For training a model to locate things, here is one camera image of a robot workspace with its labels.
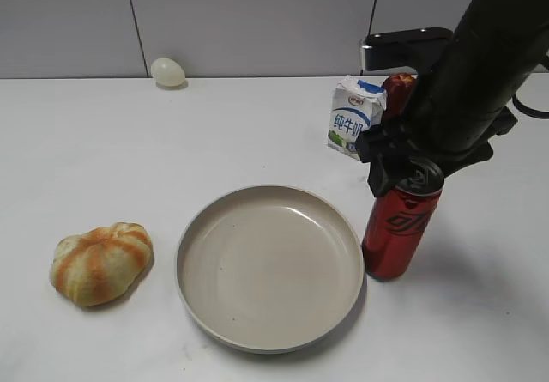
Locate beige round plate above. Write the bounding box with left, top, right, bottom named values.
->
left=175, top=185, right=365, bottom=354

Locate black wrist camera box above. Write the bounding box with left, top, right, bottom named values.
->
left=360, top=27, right=453, bottom=74

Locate black cable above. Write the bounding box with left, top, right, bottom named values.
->
left=511, top=95, right=549, bottom=120

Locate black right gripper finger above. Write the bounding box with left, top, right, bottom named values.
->
left=355, top=121, right=412, bottom=163

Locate white milk carton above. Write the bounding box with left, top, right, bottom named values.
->
left=327, top=76, right=387, bottom=160

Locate red cola can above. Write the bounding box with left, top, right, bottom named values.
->
left=362, top=159, right=444, bottom=281

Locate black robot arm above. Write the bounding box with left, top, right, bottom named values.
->
left=356, top=0, right=548, bottom=197

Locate orange striped bread bun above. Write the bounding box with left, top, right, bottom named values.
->
left=49, top=222, right=154, bottom=307

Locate dark red canele cake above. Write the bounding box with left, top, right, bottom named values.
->
left=382, top=73, right=415, bottom=123

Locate pale white egg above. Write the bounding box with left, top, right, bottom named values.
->
left=150, top=58, right=186, bottom=88

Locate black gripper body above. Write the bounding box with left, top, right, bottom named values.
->
left=402, top=66, right=518, bottom=176

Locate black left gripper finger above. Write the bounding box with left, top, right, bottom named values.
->
left=368, top=154, right=416, bottom=197

